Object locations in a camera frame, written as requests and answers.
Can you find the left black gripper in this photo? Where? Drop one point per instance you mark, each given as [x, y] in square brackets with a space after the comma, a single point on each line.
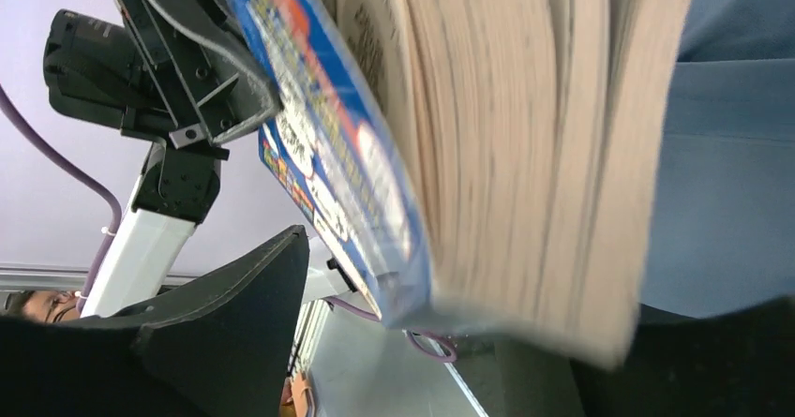
[177, 73]

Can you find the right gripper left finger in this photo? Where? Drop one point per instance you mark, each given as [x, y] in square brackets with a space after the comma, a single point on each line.
[216, 346]

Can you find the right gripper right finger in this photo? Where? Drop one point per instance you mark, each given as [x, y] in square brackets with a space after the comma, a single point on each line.
[740, 364]

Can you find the blue-grey backpack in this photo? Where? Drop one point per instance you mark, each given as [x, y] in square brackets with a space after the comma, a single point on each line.
[723, 230]

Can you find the dark blue treehouse book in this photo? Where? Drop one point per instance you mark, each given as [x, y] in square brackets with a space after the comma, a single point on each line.
[476, 165]

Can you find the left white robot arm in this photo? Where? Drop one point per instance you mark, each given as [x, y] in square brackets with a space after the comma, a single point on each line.
[172, 196]

